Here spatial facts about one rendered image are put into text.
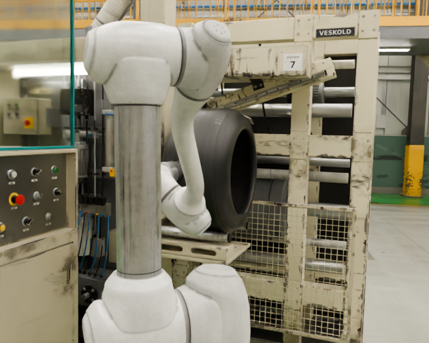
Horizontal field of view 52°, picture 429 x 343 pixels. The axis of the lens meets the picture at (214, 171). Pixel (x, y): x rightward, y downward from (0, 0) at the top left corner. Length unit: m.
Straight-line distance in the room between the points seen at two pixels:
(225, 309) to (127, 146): 0.43
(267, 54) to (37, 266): 1.41
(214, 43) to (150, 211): 0.39
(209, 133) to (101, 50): 0.98
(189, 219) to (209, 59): 0.58
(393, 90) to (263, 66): 9.45
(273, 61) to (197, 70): 1.24
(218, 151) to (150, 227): 0.88
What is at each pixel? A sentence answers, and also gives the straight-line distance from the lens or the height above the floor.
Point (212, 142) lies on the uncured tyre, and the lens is 1.80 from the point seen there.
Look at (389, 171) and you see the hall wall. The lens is 11.46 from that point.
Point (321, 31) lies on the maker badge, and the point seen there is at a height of 1.91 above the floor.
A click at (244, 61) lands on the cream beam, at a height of 1.71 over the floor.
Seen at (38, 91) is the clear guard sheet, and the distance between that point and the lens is 1.96.
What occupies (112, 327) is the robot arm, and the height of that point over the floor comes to 0.95.
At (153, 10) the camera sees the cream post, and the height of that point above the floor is 1.91.
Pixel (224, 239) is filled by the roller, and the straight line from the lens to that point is 1.93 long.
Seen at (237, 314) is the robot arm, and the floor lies 0.93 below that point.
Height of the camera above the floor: 1.35
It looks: 5 degrees down
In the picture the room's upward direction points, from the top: 1 degrees clockwise
